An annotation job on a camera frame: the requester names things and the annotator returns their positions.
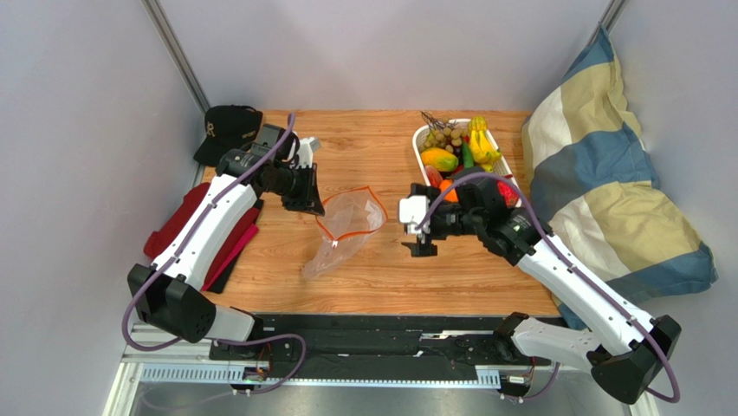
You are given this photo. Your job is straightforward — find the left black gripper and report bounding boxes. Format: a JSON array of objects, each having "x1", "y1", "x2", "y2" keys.
[{"x1": 265, "y1": 162, "x2": 324, "y2": 217}]

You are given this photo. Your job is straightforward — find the clear orange zip top bag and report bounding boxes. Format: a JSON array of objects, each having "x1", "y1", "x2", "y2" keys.
[{"x1": 301, "y1": 185, "x2": 388, "y2": 279}]

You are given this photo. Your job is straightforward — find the yellow banana bunch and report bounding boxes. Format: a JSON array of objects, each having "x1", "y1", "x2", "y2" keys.
[{"x1": 467, "y1": 115, "x2": 502, "y2": 172}]

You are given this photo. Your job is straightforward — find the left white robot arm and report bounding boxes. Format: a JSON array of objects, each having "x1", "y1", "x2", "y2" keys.
[{"x1": 125, "y1": 124, "x2": 325, "y2": 345}]

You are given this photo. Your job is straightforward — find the orange persimmon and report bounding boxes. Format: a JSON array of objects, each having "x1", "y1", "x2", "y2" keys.
[{"x1": 439, "y1": 179, "x2": 459, "y2": 203}]

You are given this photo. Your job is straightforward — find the watermelon slice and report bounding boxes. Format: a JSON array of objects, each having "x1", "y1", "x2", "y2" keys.
[{"x1": 424, "y1": 166, "x2": 443, "y2": 188}]

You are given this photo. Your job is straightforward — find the pink folded cloth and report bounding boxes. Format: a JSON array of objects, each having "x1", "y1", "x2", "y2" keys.
[{"x1": 215, "y1": 224, "x2": 259, "y2": 275}]

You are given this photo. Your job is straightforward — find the green cucumber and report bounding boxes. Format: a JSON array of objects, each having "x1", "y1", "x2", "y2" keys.
[{"x1": 461, "y1": 141, "x2": 475, "y2": 169}]

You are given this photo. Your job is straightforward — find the brown longan bunch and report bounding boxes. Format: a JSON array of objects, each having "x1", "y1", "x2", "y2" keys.
[{"x1": 416, "y1": 111, "x2": 469, "y2": 156}]

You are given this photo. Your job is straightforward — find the wrinkled red fruit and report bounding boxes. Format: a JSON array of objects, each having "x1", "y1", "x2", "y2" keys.
[{"x1": 497, "y1": 181, "x2": 520, "y2": 208}]

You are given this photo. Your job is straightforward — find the white perforated plastic basket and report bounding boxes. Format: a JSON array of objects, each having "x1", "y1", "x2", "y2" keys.
[{"x1": 412, "y1": 115, "x2": 516, "y2": 185}]

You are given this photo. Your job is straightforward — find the black baseball cap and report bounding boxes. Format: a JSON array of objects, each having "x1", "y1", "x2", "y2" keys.
[{"x1": 193, "y1": 105, "x2": 263, "y2": 166}]

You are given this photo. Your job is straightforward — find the black folded cloth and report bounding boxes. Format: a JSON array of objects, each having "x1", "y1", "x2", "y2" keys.
[{"x1": 203, "y1": 257, "x2": 238, "y2": 294}]

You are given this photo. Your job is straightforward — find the dark red folded cloth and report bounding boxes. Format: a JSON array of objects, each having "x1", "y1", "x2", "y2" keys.
[{"x1": 143, "y1": 183, "x2": 263, "y2": 286}]

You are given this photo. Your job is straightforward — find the blue yellow checked pillow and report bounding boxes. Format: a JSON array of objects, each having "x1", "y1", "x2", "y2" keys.
[{"x1": 521, "y1": 28, "x2": 718, "y2": 304}]

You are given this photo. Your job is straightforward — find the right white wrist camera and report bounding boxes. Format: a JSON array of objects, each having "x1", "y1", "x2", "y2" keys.
[{"x1": 398, "y1": 195, "x2": 430, "y2": 236}]

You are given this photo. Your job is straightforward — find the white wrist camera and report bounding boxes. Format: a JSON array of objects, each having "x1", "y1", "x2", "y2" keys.
[
  {"x1": 398, "y1": 195, "x2": 430, "y2": 236},
  {"x1": 291, "y1": 137, "x2": 320, "y2": 168}
]

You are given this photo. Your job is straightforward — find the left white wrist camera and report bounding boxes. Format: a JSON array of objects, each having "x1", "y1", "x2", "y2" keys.
[{"x1": 291, "y1": 137, "x2": 320, "y2": 168}]

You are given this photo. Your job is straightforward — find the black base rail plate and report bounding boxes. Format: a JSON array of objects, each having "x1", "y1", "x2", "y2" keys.
[{"x1": 209, "y1": 314, "x2": 567, "y2": 381}]

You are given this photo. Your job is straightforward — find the silver aluminium frame rail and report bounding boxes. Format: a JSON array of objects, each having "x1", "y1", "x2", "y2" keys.
[{"x1": 141, "y1": 0, "x2": 210, "y2": 114}]

